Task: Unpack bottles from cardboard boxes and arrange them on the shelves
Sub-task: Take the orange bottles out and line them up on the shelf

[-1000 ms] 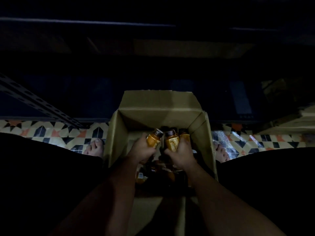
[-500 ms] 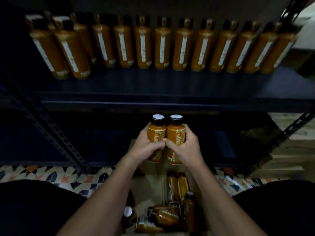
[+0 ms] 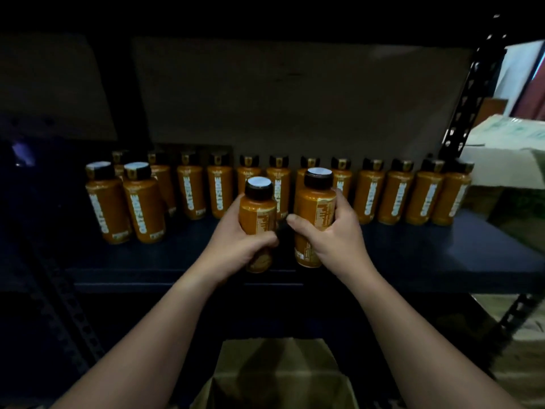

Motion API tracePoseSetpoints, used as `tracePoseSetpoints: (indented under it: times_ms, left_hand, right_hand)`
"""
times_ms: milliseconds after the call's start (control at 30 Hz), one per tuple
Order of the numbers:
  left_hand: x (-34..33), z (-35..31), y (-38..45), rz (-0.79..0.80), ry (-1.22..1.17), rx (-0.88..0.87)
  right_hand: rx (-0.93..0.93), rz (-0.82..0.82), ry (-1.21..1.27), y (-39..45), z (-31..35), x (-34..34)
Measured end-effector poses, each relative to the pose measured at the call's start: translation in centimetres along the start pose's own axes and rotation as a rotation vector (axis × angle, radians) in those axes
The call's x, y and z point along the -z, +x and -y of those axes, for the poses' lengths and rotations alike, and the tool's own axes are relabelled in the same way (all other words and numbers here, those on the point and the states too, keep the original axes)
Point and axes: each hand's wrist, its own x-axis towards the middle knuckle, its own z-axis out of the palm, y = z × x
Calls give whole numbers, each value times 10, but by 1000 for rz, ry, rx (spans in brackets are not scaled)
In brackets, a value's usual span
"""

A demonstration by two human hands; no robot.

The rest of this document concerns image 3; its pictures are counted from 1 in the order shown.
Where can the large brown cardboard panel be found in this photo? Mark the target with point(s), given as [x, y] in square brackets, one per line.
[298, 97]
[55, 85]

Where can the person's right thumb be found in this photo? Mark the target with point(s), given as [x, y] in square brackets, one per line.
[303, 225]

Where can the person's left hand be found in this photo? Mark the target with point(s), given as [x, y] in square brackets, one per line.
[225, 251]

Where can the person's right forearm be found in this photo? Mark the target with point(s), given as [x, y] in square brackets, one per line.
[425, 349]

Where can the black metal shelving rack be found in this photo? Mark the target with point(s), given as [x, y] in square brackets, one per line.
[425, 259]

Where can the row of orange bottles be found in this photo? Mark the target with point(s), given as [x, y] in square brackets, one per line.
[191, 191]

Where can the orange black-capped drink bottle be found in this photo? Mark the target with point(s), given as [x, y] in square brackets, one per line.
[315, 202]
[257, 210]

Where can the white green-printed cardboard box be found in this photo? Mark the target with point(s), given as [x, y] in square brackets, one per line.
[502, 157]

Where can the person's right hand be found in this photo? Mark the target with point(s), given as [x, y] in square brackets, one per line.
[340, 247]

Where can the open brown cardboard box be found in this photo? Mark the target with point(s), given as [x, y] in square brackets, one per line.
[276, 374]

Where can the person's left thumb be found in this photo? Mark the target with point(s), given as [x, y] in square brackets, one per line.
[262, 241]

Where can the person's left forearm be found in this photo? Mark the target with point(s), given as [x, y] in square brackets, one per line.
[144, 349]

